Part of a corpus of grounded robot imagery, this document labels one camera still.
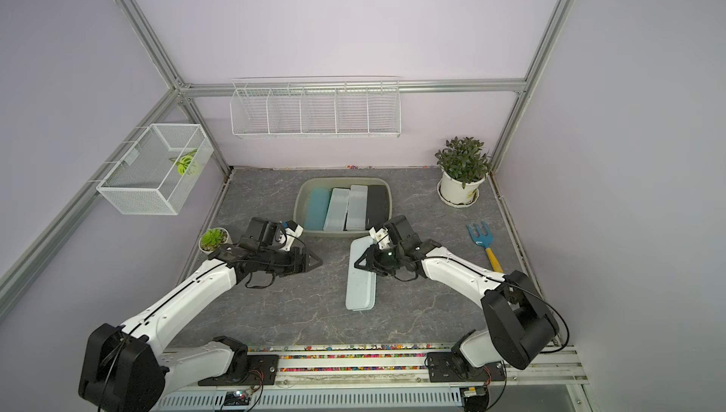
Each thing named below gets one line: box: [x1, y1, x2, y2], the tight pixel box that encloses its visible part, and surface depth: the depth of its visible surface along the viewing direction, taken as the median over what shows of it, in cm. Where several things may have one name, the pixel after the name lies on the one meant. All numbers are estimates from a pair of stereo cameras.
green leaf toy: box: [168, 149, 198, 176], surface depth 83 cm
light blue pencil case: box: [345, 235, 378, 311], surface depth 80 cm
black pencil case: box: [365, 185, 390, 232], surface depth 107 cm
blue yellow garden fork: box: [466, 221, 504, 275], surface depth 101 cm
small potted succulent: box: [197, 226, 230, 255], surface depth 91 cm
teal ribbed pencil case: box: [303, 188, 331, 231], surface depth 110 cm
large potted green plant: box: [434, 136, 491, 208], surface depth 101 cm
